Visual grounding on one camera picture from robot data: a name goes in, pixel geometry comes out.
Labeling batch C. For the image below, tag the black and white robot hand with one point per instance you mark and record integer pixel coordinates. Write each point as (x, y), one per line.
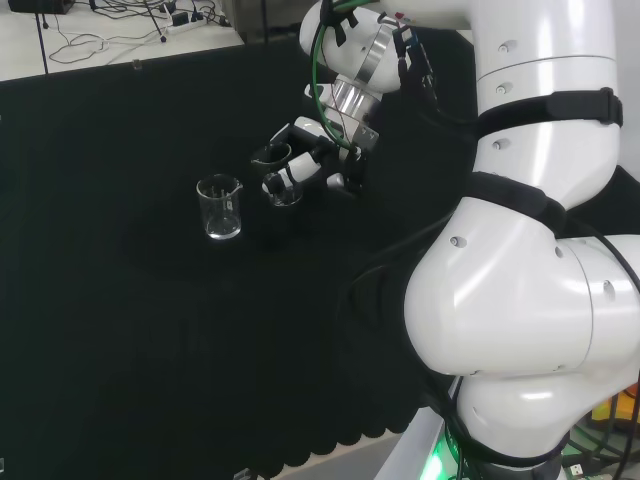
(352, 167)

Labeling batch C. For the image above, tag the clear glass graduated beaker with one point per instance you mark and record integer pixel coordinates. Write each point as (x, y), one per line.
(272, 159)

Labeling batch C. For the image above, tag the white power strip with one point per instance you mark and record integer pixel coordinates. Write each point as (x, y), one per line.
(186, 27)

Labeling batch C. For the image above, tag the black plug adapter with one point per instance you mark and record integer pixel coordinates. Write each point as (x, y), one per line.
(180, 19)

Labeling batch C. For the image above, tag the clear cloth clamp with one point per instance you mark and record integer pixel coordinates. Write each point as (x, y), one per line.
(242, 474)
(136, 64)

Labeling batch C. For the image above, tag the black bench cloth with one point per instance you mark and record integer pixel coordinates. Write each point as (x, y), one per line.
(150, 300)

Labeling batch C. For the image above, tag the black tripod leg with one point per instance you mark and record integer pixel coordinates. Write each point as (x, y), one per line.
(156, 22)

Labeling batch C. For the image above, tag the black equipment box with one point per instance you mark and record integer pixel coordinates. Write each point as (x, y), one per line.
(40, 6)

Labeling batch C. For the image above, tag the yellow stop button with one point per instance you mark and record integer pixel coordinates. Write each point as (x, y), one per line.
(625, 400)

